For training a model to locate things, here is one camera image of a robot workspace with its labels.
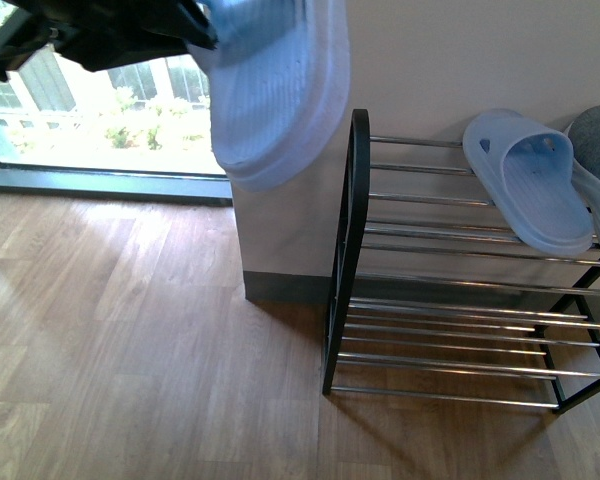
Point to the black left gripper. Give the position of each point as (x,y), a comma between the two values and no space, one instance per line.
(101,35)

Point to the light blue slide slipper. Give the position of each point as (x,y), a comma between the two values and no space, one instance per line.
(526,167)
(279,80)

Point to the black metal shoe rack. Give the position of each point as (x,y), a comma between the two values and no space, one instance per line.
(433,295)

